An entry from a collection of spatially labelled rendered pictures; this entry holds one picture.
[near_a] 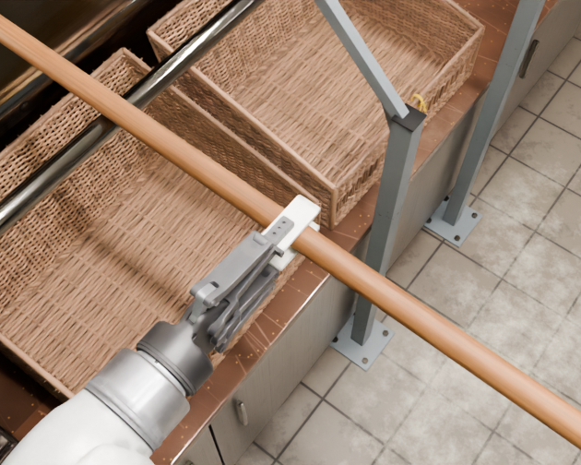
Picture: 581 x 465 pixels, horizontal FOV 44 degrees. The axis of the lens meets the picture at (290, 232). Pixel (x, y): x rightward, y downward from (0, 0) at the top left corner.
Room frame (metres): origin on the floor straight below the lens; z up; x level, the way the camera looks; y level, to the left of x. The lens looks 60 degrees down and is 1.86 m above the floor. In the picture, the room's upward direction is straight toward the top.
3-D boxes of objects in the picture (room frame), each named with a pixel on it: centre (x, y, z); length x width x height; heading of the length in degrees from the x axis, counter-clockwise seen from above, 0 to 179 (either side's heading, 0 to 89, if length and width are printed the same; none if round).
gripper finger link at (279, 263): (0.39, 0.00, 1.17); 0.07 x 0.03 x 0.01; 142
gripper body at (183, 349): (0.27, 0.10, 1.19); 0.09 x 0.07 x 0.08; 142
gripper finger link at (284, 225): (0.37, 0.02, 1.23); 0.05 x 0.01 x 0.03; 142
